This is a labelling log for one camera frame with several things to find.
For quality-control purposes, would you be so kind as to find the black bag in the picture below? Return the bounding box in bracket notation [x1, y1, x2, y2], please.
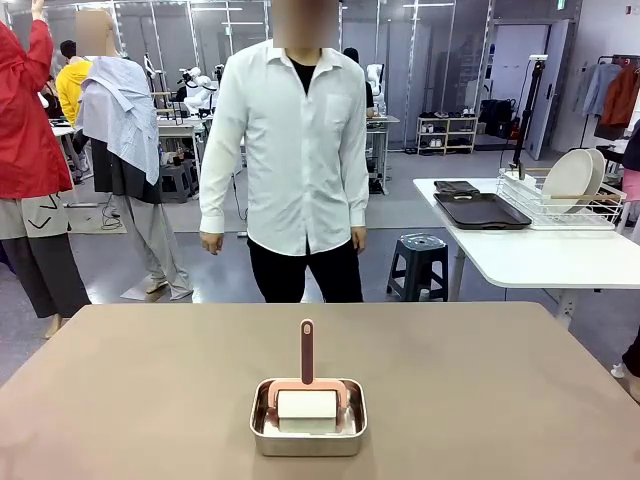
[479, 98, 516, 139]

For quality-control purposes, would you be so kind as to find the person's left forearm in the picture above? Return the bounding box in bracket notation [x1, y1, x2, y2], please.
[347, 159, 370, 229]

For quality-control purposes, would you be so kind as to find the dark blue plastic stool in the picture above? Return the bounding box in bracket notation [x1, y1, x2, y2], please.
[386, 232, 450, 303]

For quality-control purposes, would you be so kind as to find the orange hanging jacket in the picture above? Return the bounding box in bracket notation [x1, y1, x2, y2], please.
[599, 63, 640, 129]

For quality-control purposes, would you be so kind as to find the person in white shirt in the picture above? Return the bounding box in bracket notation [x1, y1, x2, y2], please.
[198, 0, 371, 305]

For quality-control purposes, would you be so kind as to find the person in yellow hoodie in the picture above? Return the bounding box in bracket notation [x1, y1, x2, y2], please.
[55, 40, 94, 129]

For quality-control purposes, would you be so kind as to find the metal frame workbench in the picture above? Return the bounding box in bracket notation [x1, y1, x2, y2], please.
[367, 115, 401, 196]

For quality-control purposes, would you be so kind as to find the small grey stool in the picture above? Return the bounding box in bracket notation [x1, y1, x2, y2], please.
[159, 162, 197, 204]

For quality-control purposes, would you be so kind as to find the grey blue hanging shirt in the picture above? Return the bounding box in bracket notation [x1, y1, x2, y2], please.
[574, 62, 621, 119]

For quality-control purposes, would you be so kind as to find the person in dark trousers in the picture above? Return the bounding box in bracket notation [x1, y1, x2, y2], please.
[610, 327, 640, 405]

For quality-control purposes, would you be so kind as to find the stainless steel rectangular tray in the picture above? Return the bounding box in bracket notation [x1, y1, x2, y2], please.
[249, 378, 369, 457]

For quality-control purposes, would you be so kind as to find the wooden shoe rack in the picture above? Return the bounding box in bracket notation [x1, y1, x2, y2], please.
[416, 115, 479, 156]

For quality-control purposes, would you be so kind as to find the black clothes rack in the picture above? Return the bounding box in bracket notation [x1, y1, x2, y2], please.
[564, 53, 640, 162]

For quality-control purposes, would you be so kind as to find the mannequin with striped blue shirt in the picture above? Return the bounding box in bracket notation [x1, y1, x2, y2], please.
[74, 9, 195, 301]

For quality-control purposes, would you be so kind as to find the pink garment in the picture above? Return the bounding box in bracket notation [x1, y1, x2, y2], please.
[622, 169, 640, 204]

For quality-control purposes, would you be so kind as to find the pink lint roller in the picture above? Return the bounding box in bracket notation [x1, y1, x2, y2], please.
[266, 318, 354, 426]

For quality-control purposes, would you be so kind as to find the black tripod with camera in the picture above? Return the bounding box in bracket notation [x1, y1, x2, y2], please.
[512, 53, 549, 169]

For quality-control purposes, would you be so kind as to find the folded dark cloth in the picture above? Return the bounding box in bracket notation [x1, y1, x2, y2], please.
[433, 179, 481, 196]

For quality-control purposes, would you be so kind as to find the person with black hair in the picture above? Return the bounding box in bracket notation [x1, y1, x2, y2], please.
[343, 47, 375, 109]

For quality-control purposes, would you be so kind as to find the white background workbench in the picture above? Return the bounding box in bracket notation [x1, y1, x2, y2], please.
[157, 115, 207, 192]

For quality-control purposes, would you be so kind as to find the seated person in dark clothes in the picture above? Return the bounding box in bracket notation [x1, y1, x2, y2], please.
[43, 74, 64, 119]

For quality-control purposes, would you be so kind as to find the white round plate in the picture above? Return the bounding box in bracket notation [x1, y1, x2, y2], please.
[585, 148, 607, 197]
[541, 149, 596, 214]

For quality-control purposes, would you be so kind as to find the white side table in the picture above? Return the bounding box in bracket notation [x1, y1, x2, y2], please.
[412, 177, 640, 331]

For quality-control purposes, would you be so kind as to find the mannequin with red jacket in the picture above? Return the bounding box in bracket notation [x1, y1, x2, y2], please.
[0, 0, 92, 341]

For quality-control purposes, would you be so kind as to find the black floor cable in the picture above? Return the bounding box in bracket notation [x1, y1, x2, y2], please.
[98, 199, 127, 232]

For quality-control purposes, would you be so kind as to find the white cutlery holder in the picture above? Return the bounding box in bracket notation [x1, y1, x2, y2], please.
[501, 169, 536, 199]

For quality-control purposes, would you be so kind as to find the white wire dish rack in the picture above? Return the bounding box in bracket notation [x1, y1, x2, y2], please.
[495, 167, 626, 231]

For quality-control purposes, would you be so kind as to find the person's right forearm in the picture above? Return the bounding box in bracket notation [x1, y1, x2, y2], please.
[198, 159, 241, 236]

